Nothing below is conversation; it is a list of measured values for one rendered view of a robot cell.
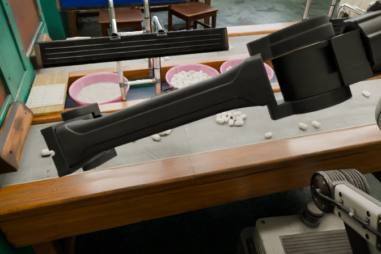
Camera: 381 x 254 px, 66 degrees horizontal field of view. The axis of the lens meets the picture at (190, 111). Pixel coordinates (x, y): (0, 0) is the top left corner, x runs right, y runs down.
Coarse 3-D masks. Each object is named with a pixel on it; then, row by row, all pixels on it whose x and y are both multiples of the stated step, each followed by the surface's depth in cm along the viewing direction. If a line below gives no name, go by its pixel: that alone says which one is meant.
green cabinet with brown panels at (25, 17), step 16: (0, 0) 112; (16, 0) 134; (32, 0) 161; (0, 16) 111; (16, 16) 131; (32, 16) 156; (0, 32) 109; (16, 32) 124; (32, 32) 152; (0, 48) 104; (16, 48) 124; (32, 48) 144; (0, 64) 102; (16, 64) 122; (0, 80) 104; (16, 80) 119; (0, 96) 102; (0, 112) 100; (0, 128) 96
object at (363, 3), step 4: (360, 0) 347; (364, 0) 341; (368, 0) 336; (372, 0) 333; (376, 0) 330; (356, 4) 347; (360, 4) 343; (364, 4) 336; (368, 4) 332; (360, 8) 338; (364, 8) 334; (352, 12) 347; (352, 16) 345
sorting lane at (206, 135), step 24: (360, 96) 136; (264, 120) 120; (288, 120) 120; (312, 120) 121; (336, 120) 121; (360, 120) 121; (24, 144) 107; (144, 144) 108; (168, 144) 108; (192, 144) 108; (216, 144) 108; (240, 144) 108; (24, 168) 97; (48, 168) 97; (96, 168) 98
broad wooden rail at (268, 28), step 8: (264, 24) 204; (272, 24) 204; (280, 24) 204; (288, 24) 204; (232, 32) 191; (240, 32) 191; (248, 32) 192; (256, 32) 194; (264, 32) 195; (272, 32) 197
